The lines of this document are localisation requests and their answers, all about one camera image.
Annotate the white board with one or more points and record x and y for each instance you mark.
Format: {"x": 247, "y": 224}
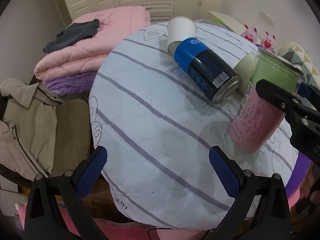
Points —
{"x": 228, "y": 21}

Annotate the pale green paper cup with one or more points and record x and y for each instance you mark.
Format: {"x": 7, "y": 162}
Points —
{"x": 244, "y": 69}

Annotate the pink green clear cup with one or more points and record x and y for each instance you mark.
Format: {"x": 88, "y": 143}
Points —
{"x": 256, "y": 119}

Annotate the right pink bunny toy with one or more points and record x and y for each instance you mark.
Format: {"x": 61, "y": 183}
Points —
{"x": 268, "y": 42}

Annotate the geometric pattern pillow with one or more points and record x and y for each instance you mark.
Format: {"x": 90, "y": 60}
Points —
{"x": 294, "y": 53}

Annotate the beige jacket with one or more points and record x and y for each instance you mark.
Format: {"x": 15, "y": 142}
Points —
{"x": 28, "y": 127}

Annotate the purple folded blanket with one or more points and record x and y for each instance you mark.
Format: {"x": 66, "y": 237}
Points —
{"x": 74, "y": 84}

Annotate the person's right hand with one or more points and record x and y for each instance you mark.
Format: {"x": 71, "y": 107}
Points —
{"x": 307, "y": 184}

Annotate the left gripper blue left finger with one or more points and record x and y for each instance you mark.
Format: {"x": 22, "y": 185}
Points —
{"x": 89, "y": 170}

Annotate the pink folded quilt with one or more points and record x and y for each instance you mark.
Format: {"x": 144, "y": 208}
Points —
{"x": 88, "y": 55}

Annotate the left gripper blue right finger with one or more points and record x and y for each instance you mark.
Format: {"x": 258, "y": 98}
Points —
{"x": 227, "y": 170}

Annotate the left pink bunny toy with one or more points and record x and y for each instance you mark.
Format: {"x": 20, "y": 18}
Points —
{"x": 250, "y": 34}

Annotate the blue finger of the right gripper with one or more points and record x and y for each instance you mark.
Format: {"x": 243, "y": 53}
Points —
{"x": 310, "y": 92}
{"x": 275, "y": 95}

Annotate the pink bunny toy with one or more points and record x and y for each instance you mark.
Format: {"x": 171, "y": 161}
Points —
{"x": 268, "y": 42}
{"x": 250, "y": 34}

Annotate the wall socket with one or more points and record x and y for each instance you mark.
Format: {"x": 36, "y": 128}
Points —
{"x": 267, "y": 18}

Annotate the striped white round cushion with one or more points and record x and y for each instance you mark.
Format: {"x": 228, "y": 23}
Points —
{"x": 158, "y": 127}

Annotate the dark grey garment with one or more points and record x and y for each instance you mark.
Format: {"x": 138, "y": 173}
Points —
{"x": 72, "y": 34}

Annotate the white paper cup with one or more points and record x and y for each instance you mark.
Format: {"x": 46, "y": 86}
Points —
{"x": 179, "y": 29}

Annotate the blue black cool towel can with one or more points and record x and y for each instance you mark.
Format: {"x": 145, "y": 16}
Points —
{"x": 213, "y": 75}

